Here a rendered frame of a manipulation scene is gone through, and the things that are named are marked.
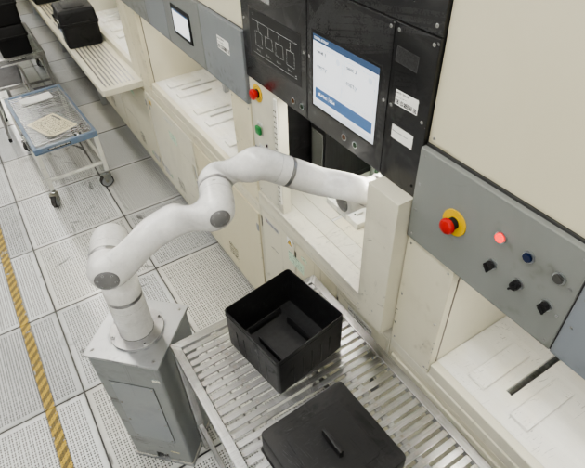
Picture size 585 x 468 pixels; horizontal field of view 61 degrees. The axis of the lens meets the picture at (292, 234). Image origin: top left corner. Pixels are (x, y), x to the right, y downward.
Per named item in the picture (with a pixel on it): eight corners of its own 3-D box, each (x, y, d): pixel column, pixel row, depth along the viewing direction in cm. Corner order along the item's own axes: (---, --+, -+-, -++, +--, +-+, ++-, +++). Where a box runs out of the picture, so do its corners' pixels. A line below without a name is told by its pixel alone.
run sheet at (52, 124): (23, 126, 347) (22, 124, 346) (53, 112, 361) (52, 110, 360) (50, 139, 333) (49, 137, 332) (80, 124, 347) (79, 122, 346)
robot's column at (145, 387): (135, 454, 222) (81, 355, 170) (161, 397, 242) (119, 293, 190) (194, 467, 217) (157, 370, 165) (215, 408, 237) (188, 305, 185)
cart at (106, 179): (21, 150, 410) (-4, 96, 378) (84, 130, 431) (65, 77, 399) (55, 211, 350) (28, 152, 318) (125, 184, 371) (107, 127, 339)
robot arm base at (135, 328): (99, 346, 173) (83, 312, 160) (124, 305, 186) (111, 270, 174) (150, 356, 169) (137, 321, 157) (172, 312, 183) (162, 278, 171)
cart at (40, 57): (-7, 76, 518) (-28, 29, 486) (46, 63, 538) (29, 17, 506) (8, 112, 458) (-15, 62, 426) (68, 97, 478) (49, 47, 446)
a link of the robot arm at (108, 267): (108, 265, 162) (104, 303, 150) (81, 243, 154) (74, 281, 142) (239, 191, 154) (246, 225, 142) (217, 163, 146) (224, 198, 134)
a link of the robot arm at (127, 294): (103, 312, 160) (80, 259, 144) (107, 271, 174) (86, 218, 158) (142, 305, 162) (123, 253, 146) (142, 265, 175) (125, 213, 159)
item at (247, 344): (290, 299, 186) (288, 267, 174) (343, 345, 170) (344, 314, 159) (228, 341, 173) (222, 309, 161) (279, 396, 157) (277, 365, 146)
